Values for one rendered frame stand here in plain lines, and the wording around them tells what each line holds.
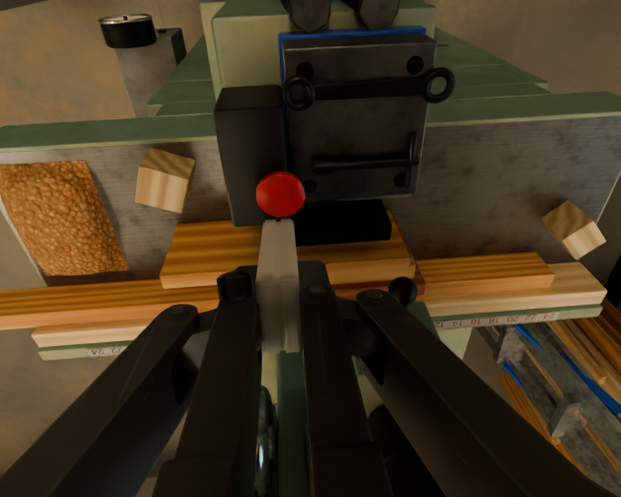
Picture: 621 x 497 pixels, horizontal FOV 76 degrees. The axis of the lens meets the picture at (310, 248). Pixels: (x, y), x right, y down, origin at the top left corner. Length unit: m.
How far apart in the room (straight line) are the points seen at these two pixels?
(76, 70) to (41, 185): 0.99
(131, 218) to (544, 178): 0.40
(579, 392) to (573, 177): 0.80
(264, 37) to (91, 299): 0.31
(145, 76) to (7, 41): 0.82
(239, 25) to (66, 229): 0.24
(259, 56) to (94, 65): 1.10
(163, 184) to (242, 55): 0.13
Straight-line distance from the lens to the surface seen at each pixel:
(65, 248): 0.43
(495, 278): 0.46
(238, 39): 0.28
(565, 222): 0.47
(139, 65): 0.66
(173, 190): 0.35
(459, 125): 0.39
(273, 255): 0.16
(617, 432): 1.16
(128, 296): 0.45
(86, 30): 1.35
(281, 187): 0.24
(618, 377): 1.80
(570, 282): 0.52
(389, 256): 0.35
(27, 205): 0.42
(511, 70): 0.57
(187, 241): 0.38
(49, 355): 0.50
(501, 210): 0.46
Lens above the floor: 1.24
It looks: 53 degrees down
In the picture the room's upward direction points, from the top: 173 degrees clockwise
